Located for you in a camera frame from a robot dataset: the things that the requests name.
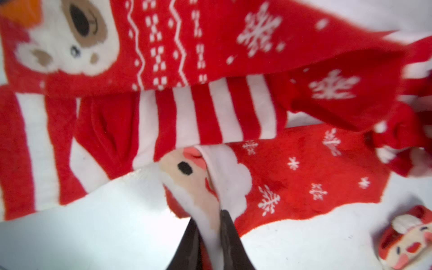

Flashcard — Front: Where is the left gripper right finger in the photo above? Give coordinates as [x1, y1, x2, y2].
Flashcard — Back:
[220, 210, 255, 270]

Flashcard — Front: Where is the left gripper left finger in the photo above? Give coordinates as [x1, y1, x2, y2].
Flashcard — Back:
[166, 219, 203, 270]

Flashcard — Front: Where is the red snowflake santa sock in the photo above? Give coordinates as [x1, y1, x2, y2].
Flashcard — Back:
[158, 124, 390, 270]

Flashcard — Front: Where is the red white striped sock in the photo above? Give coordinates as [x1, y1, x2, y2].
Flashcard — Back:
[1, 75, 287, 221]

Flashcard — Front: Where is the red lettered sock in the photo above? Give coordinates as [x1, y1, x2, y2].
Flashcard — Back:
[372, 33, 432, 178]

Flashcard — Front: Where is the red bear face sock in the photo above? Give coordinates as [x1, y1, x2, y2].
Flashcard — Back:
[1, 1, 407, 129]

